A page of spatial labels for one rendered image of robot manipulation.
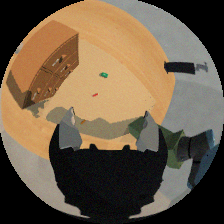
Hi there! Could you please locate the brown wooden chest of drawers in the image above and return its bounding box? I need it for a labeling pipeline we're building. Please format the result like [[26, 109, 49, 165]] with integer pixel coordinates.
[[6, 20, 79, 110]]

